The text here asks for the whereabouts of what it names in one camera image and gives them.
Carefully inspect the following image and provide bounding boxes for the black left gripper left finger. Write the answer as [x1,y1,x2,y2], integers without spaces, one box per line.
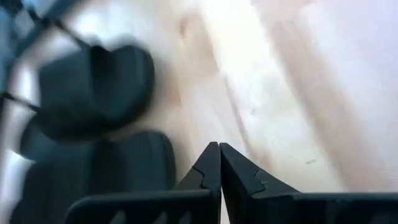
[63,142,222,224]

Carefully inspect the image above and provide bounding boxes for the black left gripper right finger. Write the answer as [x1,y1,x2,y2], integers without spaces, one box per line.
[220,142,398,224]

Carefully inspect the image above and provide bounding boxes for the black ribbed-strap slide sandal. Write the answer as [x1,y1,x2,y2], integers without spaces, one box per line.
[9,129,177,224]

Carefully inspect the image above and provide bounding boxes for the black smooth-strap slide sandal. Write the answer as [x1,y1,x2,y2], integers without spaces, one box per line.
[29,44,155,142]

